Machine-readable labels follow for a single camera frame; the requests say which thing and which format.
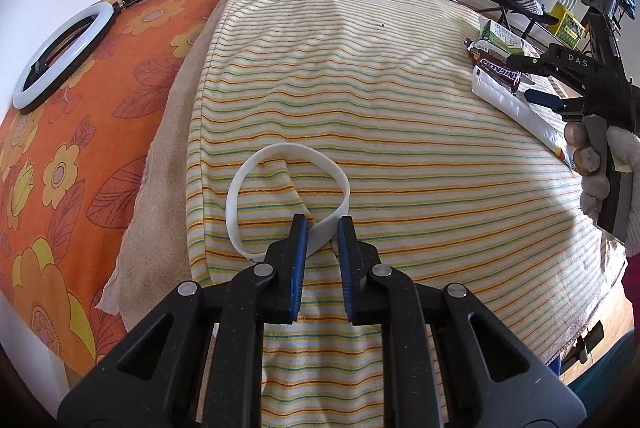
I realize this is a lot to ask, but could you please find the white silicone wristband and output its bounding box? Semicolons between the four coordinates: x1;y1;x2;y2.
224;142;352;265

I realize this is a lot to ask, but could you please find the right gloved hand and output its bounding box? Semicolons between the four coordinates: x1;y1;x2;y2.
563;119;640;259

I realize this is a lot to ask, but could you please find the yellow crate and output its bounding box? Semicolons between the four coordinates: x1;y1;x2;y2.
548;2;585;49

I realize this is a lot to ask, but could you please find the brown snickers wrapper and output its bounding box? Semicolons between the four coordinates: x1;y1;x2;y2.
464;39;522;94

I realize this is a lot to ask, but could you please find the green white carton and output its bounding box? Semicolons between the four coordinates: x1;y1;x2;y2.
480;20;539;58

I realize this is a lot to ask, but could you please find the beige towel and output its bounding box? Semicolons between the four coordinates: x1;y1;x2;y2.
95;0;482;334

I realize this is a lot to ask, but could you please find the striped yellow blanket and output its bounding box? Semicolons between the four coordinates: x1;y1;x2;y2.
184;0;629;428

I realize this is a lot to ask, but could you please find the orange floral bedsheet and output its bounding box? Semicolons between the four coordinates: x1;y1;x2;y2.
1;0;220;375

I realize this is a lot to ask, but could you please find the white ring light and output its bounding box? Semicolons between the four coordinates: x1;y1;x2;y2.
12;0;142;114

